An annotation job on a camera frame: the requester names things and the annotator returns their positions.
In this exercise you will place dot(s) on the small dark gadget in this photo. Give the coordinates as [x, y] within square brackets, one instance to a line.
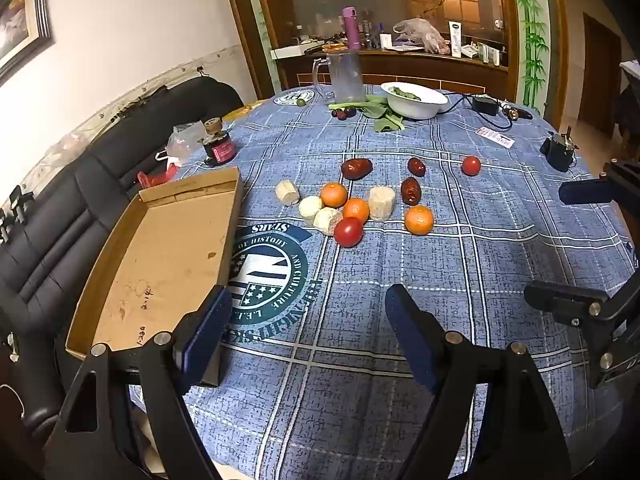
[520, 112]

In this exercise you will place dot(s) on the elongated red jujube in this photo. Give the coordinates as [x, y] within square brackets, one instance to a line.
[411, 191]

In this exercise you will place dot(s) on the flat white box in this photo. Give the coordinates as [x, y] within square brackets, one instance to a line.
[290, 52]

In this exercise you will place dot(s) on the orange mandarin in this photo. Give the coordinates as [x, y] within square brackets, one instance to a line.
[356, 210]
[333, 194]
[419, 220]

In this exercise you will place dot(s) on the black leather sofa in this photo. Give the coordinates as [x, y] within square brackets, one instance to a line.
[60, 200]

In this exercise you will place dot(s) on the large red jujube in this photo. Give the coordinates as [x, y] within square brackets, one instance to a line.
[357, 168]

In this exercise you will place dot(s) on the purple thermos bottle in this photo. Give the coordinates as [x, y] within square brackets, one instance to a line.
[351, 30]

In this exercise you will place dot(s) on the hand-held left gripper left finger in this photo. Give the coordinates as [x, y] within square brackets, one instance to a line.
[205, 332]

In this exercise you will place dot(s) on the bamboo wall sticker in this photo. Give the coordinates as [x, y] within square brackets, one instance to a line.
[530, 35]

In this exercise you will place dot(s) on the tall white carton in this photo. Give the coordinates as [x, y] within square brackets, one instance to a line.
[456, 37]

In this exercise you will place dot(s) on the large red tomato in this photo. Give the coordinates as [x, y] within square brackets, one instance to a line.
[348, 231]

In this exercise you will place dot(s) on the red plastic bag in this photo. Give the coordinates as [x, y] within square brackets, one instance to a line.
[155, 178]

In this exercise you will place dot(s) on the shallow cardboard box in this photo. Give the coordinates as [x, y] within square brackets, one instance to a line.
[160, 250]

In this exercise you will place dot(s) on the black jar with cork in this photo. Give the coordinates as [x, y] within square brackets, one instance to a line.
[220, 150]

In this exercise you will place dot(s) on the white bowl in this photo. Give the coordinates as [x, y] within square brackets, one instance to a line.
[415, 106]

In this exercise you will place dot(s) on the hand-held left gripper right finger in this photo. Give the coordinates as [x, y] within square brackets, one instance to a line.
[410, 332]

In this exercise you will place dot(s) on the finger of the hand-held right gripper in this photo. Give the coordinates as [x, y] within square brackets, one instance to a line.
[585, 191]
[565, 300]

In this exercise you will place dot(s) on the round red jujube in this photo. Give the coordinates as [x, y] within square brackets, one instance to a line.
[416, 166]

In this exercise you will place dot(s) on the green vegetables in bowl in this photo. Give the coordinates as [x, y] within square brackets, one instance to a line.
[405, 93]

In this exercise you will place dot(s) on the crumpled translucent plastic bag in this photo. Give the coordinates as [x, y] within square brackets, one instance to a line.
[420, 32]

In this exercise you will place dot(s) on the framed wall picture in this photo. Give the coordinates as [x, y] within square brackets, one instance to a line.
[20, 15]

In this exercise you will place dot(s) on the green leafy vegetable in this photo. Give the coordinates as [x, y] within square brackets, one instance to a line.
[387, 120]

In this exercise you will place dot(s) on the small red tomato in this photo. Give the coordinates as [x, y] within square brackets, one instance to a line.
[470, 165]

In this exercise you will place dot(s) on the clear plastic bag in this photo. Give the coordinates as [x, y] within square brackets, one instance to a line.
[182, 142]

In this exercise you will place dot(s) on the wooden cabinet with window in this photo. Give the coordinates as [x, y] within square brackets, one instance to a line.
[390, 67]

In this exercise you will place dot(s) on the wooden door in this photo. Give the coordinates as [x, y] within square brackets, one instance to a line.
[600, 75]

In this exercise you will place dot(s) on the red and white card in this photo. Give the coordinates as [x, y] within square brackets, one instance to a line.
[495, 136]

